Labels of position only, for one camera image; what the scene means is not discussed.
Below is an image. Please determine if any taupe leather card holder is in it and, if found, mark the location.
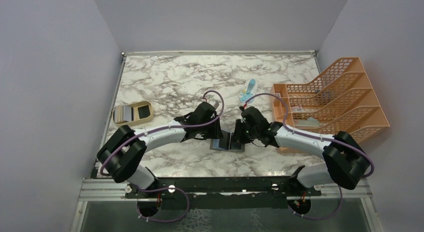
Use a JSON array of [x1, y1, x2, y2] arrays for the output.
[[209, 130, 245, 153]]

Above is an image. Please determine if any black credit card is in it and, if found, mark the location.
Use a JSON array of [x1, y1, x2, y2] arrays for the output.
[[230, 142, 245, 152], [210, 139, 230, 151]]

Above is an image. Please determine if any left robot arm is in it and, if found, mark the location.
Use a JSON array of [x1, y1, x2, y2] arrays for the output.
[[96, 101, 222, 198]]

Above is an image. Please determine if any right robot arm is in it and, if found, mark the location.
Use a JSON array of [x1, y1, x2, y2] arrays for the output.
[[232, 107, 372, 196]]

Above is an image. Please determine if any beige card tray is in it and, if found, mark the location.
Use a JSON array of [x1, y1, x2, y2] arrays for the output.
[[112, 100, 154, 127]]

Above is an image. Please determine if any stack of cards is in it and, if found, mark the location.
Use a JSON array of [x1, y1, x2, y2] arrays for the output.
[[113, 105, 134, 124]]

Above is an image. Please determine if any red white small box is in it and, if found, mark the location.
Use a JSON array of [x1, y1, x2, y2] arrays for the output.
[[290, 105, 304, 113]]

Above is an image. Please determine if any orange plastic file organizer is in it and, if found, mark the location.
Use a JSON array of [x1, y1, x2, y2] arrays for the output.
[[270, 57, 390, 144]]

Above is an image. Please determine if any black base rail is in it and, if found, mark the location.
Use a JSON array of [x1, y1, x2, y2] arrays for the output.
[[125, 176, 322, 210]]

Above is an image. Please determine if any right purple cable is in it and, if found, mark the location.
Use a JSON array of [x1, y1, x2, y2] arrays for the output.
[[239, 92, 375, 221]]

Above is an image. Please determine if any purple cable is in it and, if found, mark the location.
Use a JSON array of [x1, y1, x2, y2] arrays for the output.
[[239, 92, 375, 221], [99, 90, 225, 223]]

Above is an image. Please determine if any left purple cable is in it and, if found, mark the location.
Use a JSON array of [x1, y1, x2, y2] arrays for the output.
[[99, 90, 225, 223]]

